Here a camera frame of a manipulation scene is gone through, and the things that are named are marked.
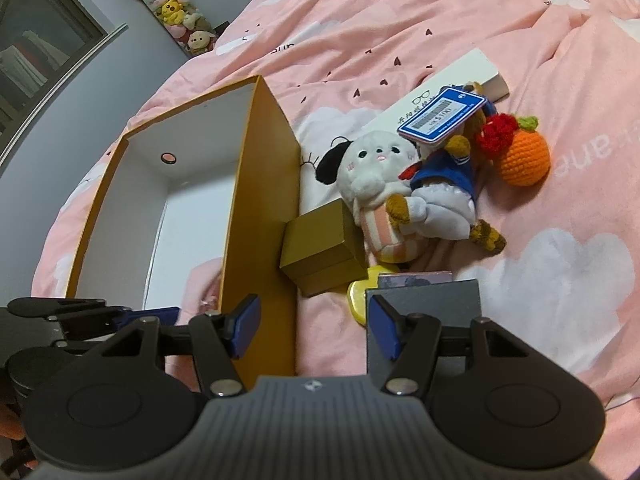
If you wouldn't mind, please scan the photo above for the orange crocheted fruit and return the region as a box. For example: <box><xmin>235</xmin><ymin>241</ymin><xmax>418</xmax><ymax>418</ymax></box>
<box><xmin>492</xmin><ymin>116</ymin><xmax>552</xmax><ymax>187</ymax></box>

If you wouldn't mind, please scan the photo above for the yellow lemon slice toy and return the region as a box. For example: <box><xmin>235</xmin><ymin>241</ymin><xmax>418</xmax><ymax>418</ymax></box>
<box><xmin>347</xmin><ymin>264</ymin><xmax>401</xmax><ymax>325</ymax></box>

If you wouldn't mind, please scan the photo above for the clear tube of plush toys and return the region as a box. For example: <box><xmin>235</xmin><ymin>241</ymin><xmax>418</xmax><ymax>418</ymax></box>
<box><xmin>120</xmin><ymin>0</ymin><xmax>218</xmax><ymax>57</ymax></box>

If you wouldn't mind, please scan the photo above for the white glasses box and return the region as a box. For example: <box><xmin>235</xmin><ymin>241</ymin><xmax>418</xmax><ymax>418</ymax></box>
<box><xmin>370</xmin><ymin>49</ymin><xmax>511</xmax><ymax>133</ymax></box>

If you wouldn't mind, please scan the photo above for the blue and white tag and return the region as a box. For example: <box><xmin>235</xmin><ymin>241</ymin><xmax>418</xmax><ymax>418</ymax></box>
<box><xmin>397</xmin><ymin>86</ymin><xmax>487</xmax><ymax>148</ymax></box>

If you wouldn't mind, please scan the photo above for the brown bear plush blue jacket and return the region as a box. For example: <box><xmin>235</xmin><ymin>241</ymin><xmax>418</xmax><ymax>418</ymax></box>
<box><xmin>385</xmin><ymin>82</ymin><xmax>508</xmax><ymax>256</ymax></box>

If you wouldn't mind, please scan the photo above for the small gold box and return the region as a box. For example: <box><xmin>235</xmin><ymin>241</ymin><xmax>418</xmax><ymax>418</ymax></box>
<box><xmin>279</xmin><ymin>199</ymin><xmax>368</xmax><ymax>297</ymax></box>

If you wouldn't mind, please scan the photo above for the dark grey box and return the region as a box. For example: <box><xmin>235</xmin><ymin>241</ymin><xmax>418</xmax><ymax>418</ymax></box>
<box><xmin>365</xmin><ymin>280</ymin><xmax>483</xmax><ymax>386</ymax></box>

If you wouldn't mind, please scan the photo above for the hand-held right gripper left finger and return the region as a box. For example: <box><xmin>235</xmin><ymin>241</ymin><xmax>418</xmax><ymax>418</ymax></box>
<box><xmin>100</xmin><ymin>294</ymin><xmax>262</xmax><ymax>398</ymax></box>

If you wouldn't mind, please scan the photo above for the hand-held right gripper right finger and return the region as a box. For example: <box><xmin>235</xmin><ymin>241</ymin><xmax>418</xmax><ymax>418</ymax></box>
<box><xmin>369</xmin><ymin>294</ymin><xmax>543</xmax><ymax>397</ymax></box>

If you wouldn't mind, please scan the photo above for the yellow cardboard box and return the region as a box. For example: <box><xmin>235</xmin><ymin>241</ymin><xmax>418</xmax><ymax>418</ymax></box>
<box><xmin>65</xmin><ymin>75</ymin><xmax>302</xmax><ymax>391</ymax></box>

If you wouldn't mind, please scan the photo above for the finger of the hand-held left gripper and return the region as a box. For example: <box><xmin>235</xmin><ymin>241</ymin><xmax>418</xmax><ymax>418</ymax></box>
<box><xmin>52</xmin><ymin>321</ymin><xmax>126</xmax><ymax>356</ymax></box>
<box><xmin>7</xmin><ymin>297</ymin><xmax>180</xmax><ymax>330</ymax></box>

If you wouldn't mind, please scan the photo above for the window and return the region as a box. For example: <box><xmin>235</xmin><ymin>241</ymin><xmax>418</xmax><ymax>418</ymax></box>
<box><xmin>0</xmin><ymin>0</ymin><xmax>128</xmax><ymax>161</ymax></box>

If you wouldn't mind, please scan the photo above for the white dog plush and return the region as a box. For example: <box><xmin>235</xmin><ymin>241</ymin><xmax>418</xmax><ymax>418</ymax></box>
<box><xmin>315</xmin><ymin>129</ymin><xmax>426</xmax><ymax>265</ymax></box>

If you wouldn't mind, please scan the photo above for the pink cloud print blanket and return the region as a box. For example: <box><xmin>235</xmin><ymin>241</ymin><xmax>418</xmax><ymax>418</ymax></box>
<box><xmin>32</xmin><ymin>0</ymin><xmax>640</xmax><ymax>411</ymax></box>

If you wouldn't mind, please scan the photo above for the red crocheted flower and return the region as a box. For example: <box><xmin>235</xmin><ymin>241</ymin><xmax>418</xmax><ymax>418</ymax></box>
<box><xmin>476</xmin><ymin>114</ymin><xmax>518</xmax><ymax>158</ymax></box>

